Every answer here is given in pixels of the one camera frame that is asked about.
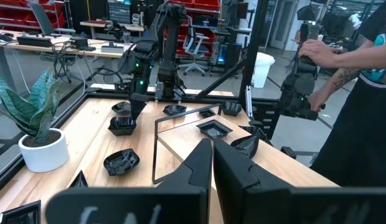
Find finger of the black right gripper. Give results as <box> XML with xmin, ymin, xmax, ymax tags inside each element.
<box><xmin>136</xmin><ymin>95</ymin><xmax>149</xmax><ymax>121</ymax></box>
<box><xmin>129</xmin><ymin>93</ymin><xmax>140</xmax><ymax>121</ymax></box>

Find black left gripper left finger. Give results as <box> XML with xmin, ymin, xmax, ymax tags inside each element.
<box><xmin>45</xmin><ymin>139</ymin><xmax>212</xmax><ymax>224</ymax></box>

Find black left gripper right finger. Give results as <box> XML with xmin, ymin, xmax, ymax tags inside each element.
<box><xmin>213</xmin><ymin>139</ymin><xmax>386</xmax><ymax>224</ymax></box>

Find teardrop-shaped black plate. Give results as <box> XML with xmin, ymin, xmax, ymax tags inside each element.
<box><xmin>230</xmin><ymin>133</ymin><xmax>261</xmax><ymax>160</ymax></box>
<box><xmin>68</xmin><ymin>169</ymin><xmax>90</xmax><ymax>189</ymax></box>

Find small square black plate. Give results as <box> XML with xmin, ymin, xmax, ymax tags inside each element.
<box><xmin>0</xmin><ymin>200</ymin><xmax>42</xmax><ymax>224</ymax></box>
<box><xmin>195</xmin><ymin>119</ymin><xmax>234</xmax><ymax>139</ymax></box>

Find person's forearm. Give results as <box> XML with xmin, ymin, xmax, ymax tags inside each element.
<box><xmin>332</xmin><ymin>40</ymin><xmax>386</xmax><ymax>70</ymax></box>
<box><xmin>320</xmin><ymin>67</ymin><xmax>362</xmax><ymax>103</ymax></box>

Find white box device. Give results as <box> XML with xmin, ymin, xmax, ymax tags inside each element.
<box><xmin>100</xmin><ymin>44</ymin><xmax>125</xmax><ymax>54</ymax></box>

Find wooden shelf with black legs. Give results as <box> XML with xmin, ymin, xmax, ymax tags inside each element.
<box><xmin>151</xmin><ymin>104</ymin><xmax>339</xmax><ymax>224</ymax></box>

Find grey office chair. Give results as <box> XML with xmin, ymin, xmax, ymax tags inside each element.
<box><xmin>179</xmin><ymin>17</ymin><xmax>211</xmax><ymax>77</ymax></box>

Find red bin shelving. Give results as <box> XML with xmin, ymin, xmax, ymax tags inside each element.
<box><xmin>0</xmin><ymin>0</ymin><xmax>68</xmax><ymax>32</ymax></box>
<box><xmin>177</xmin><ymin>0</ymin><xmax>222</xmax><ymax>57</ymax></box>

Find snake plant in white pot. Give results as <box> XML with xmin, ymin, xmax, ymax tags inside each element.
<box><xmin>0</xmin><ymin>70</ymin><xmax>70</xmax><ymax>174</ymax></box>

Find grey laptop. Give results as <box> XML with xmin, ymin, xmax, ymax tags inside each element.
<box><xmin>27</xmin><ymin>2</ymin><xmax>76</xmax><ymax>35</ymax></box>

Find person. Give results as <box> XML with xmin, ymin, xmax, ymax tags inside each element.
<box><xmin>309</xmin><ymin>0</ymin><xmax>386</xmax><ymax>187</ymax></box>

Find black power strip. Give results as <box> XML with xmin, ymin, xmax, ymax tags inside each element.
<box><xmin>16</xmin><ymin>35</ymin><xmax>54</xmax><ymax>48</ymax></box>

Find wooden desk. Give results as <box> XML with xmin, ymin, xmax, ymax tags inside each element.
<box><xmin>0</xmin><ymin>29</ymin><xmax>136</xmax><ymax>94</ymax></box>

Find person's hand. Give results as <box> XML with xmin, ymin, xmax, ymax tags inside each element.
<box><xmin>298</xmin><ymin>39</ymin><xmax>337</xmax><ymax>68</ymax></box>
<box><xmin>307</xmin><ymin>90</ymin><xmax>329</xmax><ymax>113</ymax></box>

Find tangled black cables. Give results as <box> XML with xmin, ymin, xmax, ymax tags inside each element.
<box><xmin>51</xmin><ymin>40</ymin><xmax>97</xmax><ymax>85</ymax></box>

